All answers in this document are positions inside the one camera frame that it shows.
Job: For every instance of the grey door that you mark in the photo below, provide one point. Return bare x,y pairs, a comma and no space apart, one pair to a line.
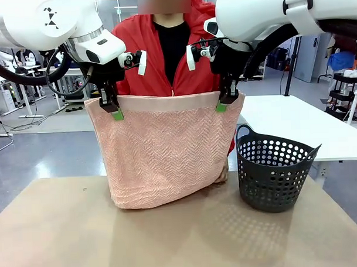
310,58

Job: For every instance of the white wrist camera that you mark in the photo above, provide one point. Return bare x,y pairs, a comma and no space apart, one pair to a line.
136,61
197,53

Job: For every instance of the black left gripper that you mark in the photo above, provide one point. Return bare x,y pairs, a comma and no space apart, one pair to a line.
103,73

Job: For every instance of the black tripod stand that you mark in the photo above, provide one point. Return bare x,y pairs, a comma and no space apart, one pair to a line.
290,68

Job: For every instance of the dark grey perforated laundry basket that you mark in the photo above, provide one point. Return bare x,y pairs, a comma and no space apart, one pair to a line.
271,183

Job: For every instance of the black rolling cart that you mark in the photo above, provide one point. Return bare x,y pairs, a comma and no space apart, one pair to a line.
345,92

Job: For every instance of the person's left hand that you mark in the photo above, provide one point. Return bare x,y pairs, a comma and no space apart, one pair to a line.
224,174

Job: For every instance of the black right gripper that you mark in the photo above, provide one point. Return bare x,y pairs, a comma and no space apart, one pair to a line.
227,60

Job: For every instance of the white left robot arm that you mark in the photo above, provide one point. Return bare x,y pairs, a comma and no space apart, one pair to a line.
45,24

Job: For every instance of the person in red jacket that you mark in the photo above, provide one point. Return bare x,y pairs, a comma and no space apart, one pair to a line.
146,52

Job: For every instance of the pink woven towel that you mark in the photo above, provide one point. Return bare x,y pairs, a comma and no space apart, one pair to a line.
167,151

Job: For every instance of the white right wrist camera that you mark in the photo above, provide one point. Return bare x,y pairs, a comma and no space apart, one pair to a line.
197,53

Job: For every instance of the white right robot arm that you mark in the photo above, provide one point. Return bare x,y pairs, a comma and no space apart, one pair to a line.
280,12

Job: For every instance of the long white table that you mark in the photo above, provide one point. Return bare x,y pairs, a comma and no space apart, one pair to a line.
313,128

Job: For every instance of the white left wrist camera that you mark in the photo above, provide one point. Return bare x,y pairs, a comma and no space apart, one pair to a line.
136,61

